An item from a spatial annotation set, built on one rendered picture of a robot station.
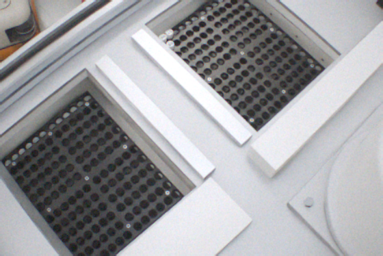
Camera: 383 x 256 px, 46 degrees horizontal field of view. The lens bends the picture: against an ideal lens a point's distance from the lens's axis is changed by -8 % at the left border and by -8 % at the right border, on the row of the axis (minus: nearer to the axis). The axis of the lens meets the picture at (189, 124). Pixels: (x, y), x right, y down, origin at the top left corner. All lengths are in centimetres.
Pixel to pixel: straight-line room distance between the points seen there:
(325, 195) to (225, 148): 15
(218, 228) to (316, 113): 20
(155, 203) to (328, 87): 29
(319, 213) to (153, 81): 30
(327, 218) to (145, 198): 25
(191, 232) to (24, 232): 22
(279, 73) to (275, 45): 5
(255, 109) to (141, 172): 20
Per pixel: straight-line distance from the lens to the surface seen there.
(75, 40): 71
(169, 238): 61
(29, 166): 73
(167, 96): 69
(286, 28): 86
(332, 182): 65
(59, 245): 75
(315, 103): 68
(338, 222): 64
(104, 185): 70
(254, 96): 78
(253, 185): 65
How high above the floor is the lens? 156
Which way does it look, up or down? 67 degrees down
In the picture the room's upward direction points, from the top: 5 degrees clockwise
